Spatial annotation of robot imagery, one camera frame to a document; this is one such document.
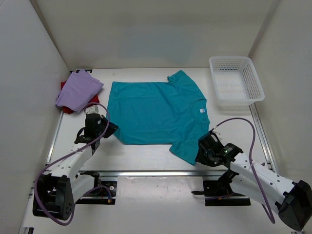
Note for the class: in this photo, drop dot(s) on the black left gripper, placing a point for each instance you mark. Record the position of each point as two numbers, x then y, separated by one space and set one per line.
112 127

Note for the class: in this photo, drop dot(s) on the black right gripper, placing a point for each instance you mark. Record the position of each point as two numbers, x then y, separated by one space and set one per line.
201 158

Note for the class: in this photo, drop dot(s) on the teal t shirt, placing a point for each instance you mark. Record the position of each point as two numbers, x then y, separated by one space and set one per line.
154 113

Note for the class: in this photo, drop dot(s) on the lilac t shirt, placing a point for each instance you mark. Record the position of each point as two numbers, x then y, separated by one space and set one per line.
79 89

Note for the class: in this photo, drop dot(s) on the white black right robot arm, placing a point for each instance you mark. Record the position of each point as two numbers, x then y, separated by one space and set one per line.
290 200

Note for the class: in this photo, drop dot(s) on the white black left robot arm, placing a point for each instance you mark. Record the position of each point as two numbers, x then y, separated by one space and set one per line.
56 192

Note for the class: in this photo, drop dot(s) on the small dark table label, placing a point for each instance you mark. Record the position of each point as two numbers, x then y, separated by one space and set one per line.
84 71

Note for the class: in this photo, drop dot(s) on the white plastic laundry basket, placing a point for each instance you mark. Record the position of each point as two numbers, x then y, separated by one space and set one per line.
236 82

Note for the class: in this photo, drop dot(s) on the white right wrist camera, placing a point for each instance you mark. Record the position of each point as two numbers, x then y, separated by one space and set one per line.
213 131

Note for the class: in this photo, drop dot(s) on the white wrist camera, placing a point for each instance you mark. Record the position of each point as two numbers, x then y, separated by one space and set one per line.
92 110
213 131

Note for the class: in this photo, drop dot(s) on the aluminium table frame rail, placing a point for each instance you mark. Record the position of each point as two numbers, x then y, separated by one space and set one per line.
160 173

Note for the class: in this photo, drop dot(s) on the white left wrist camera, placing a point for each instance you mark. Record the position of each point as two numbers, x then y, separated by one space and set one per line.
92 110

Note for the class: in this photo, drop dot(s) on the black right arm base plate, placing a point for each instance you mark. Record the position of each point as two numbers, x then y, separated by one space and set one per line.
217 191

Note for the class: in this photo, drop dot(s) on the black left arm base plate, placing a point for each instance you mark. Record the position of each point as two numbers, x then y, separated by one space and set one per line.
105 192

